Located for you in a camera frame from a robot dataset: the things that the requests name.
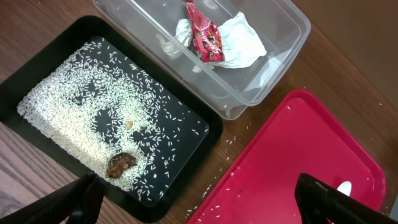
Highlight red plastic serving tray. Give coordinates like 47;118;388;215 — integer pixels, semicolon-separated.
189;90;387;224

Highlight white paper napkin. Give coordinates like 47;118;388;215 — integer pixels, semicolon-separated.
155;11;267;73

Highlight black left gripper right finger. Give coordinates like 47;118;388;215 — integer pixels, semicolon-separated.
295;173;397;224

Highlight scattered white rice grains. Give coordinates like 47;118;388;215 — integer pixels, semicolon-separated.
17;36;210;204

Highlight grey dishwasher rack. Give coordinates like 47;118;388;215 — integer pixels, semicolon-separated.
389;197;398;221

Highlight red foil snack wrapper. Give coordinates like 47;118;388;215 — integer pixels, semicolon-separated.
183;0;224;62

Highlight small tan food crumb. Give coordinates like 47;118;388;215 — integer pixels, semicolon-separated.
126;121;134;130

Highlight white plastic spoon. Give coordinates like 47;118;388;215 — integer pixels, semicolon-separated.
336;181;352;197

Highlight clear plastic waste bin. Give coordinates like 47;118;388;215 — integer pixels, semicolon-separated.
93;0;311;120

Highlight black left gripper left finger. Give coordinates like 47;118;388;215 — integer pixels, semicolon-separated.
1;173;104;224

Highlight dark brown food scrap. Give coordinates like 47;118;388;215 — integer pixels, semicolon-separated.
106;152;136;179

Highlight black food waste tray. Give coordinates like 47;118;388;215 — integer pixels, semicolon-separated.
1;16;223;223

